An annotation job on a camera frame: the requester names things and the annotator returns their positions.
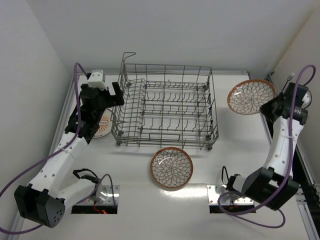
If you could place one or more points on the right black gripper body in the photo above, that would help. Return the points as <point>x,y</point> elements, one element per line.
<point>271,110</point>

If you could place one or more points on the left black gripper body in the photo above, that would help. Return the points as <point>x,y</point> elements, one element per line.
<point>110,95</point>

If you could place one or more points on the floral plate brown rim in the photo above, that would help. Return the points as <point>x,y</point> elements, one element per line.
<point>248,96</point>
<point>171,168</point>

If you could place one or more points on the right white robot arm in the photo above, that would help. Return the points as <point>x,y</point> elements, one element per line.
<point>272,185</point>

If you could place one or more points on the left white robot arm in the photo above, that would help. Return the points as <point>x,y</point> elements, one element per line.
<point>43,201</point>

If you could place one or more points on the white plate orange sunburst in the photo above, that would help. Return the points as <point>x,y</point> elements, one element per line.
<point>105,124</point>

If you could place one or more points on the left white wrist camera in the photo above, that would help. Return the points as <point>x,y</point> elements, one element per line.
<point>97,79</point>

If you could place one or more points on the black wall cable white plug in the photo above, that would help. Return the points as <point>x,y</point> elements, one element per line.
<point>288,80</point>

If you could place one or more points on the grey wire dish rack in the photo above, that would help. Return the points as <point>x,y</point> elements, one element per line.
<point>165,105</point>

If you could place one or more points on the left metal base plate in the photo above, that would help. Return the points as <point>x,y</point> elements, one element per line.
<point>105,196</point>

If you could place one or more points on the metal base plate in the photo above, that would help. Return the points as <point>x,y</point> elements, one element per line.
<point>231,199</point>
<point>105,196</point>

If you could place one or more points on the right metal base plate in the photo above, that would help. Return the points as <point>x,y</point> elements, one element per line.
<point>231,199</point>

